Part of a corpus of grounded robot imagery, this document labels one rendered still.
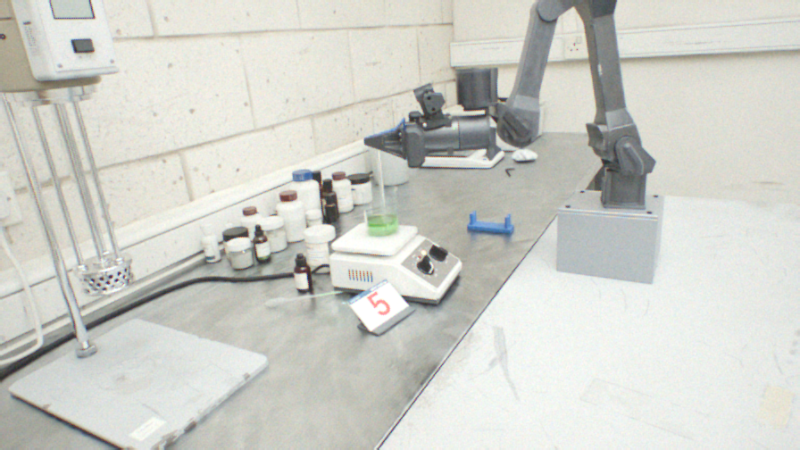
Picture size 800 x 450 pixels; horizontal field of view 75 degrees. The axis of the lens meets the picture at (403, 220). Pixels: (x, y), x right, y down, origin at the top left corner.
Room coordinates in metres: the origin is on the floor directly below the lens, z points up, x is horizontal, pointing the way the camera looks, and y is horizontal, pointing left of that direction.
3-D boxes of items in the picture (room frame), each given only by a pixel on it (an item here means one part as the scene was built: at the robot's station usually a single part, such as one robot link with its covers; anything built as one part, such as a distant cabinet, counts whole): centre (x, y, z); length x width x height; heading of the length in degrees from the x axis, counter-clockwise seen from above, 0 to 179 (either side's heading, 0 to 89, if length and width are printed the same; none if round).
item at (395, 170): (1.58, 0.03, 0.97); 0.18 x 0.13 x 0.15; 5
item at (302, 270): (0.86, 0.19, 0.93); 0.03 x 0.03 x 0.07
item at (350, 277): (0.86, 0.03, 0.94); 0.22 x 0.13 x 0.08; 65
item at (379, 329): (0.73, 0.04, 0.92); 0.09 x 0.06 x 0.04; 139
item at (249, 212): (1.11, 0.34, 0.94); 0.05 x 0.05 x 0.09
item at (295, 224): (1.13, 0.25, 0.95); 0.06 x 0.06 x 0.11
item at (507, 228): (1.08, -0.19, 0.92); 0.10 x 0.03 x 0.04; 60
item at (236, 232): (1.05, 0.36, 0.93); 0.05 x 0.05 x 0.06
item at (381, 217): (0.88, 0.04, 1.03); 0.07 x 0.06 x 0.08; 147
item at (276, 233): (1.07, 0.29, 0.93); 0.06 x 0.06 x 0.07
